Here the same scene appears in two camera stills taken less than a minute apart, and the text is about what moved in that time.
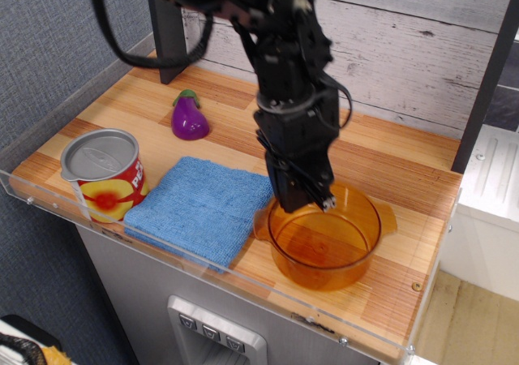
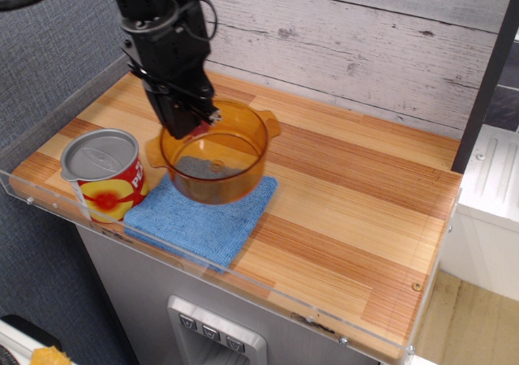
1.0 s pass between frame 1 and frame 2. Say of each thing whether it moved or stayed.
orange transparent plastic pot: moved
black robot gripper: moved
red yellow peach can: stayed
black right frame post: stayed
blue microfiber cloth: stayed
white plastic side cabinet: stayed
